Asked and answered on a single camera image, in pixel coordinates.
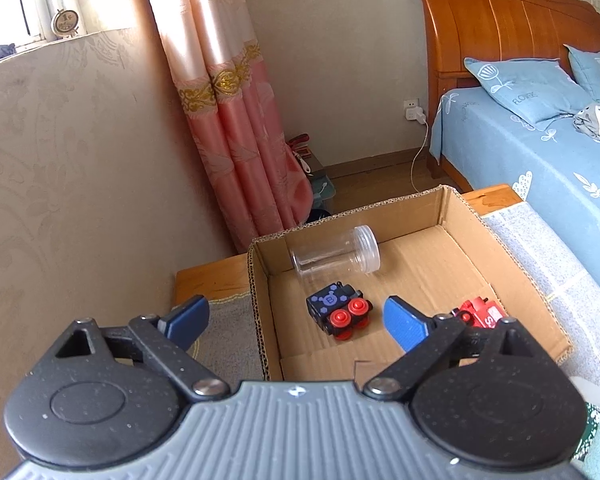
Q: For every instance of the black toy train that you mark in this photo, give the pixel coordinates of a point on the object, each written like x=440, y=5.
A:
x=330, y=305

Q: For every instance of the wooden headboard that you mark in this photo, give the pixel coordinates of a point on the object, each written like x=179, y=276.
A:
x=505, y=10

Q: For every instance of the white wall socket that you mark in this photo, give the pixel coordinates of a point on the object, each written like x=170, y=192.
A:
x=409, y=109

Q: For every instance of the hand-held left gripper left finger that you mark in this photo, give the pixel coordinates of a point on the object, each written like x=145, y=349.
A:
x=185, y=321

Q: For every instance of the small round clock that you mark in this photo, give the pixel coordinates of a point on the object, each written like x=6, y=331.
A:
x=65, y=22

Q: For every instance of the grey checked blanket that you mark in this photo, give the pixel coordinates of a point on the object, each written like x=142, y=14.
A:
x=555, y=270

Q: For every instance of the pink curtain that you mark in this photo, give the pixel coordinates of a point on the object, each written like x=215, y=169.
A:
x=230, y=135

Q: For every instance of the pile of small boxes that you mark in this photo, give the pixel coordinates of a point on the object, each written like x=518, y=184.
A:
x=320, y=185

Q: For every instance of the cardboard box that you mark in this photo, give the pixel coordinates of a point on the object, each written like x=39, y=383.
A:
x=430, y=270

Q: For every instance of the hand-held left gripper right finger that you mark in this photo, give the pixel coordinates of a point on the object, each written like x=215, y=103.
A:
x=405, y=325

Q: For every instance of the crumpled grey cloth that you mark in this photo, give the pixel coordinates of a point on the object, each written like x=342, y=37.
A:
x=592, y=120

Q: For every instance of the white green lidded container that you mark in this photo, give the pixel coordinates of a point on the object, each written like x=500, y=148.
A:
x=591, y=430

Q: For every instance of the blue printed pillow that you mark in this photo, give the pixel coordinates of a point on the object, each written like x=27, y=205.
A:
x=520, y=85
x=590, y=67

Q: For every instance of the blue bed sheet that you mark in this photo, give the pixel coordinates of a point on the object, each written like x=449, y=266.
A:
x=530, y=160

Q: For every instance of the red toy train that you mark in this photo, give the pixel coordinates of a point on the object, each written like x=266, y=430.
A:
x=475, y=312

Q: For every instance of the clear plastic jar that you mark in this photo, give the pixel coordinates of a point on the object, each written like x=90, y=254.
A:
x=330, y=257

